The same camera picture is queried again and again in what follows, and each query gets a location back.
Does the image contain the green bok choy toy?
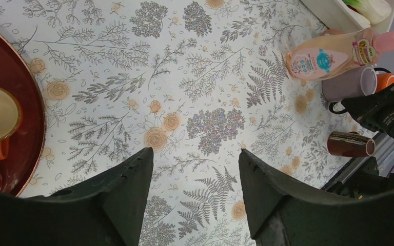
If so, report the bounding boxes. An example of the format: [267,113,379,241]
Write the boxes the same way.
[343,0,392,25]

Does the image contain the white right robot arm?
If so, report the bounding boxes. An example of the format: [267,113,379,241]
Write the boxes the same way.
[341,84,394,139]

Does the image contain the mauve mug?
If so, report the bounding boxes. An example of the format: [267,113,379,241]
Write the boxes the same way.
[322,66,378,117]

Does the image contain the pink-capped bottle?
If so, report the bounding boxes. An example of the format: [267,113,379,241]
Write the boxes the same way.
[286,28,394,81]

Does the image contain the white vegetable bin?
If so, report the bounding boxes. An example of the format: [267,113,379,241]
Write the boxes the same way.
[302,0,394,33]

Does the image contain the red round tray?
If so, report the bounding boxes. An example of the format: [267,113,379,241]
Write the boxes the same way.
[0,35,46,196]

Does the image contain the floral tablecloth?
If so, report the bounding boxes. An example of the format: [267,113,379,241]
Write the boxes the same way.
[0,1,371,245]

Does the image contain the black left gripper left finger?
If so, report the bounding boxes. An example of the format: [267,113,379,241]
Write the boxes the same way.
[0,148,153,245]

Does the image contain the large orange mug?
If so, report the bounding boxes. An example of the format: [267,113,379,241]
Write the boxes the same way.
[374,67,394,93]

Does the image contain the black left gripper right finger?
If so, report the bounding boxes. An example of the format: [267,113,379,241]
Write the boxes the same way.
[239,149,394,245]

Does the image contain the brown mug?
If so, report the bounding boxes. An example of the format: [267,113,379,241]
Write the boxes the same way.
[327,131,376,157]

